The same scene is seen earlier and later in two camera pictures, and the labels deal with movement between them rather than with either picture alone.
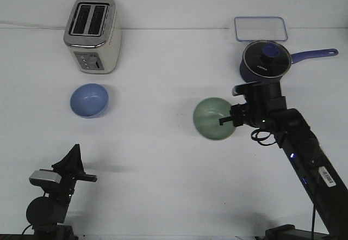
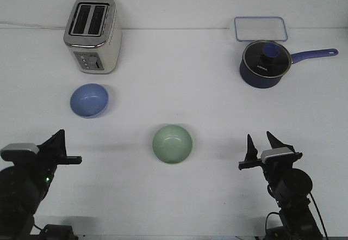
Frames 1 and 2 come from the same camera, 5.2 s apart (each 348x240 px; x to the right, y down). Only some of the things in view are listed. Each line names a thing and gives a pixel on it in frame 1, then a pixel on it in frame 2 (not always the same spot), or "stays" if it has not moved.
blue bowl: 89,100 stays
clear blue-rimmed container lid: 262,28 stays
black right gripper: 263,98 to 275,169
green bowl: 206,115 to 172,144
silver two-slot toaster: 93,35 stays
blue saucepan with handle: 269,61 stays
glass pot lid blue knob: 266,59 stays
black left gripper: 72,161 to 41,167
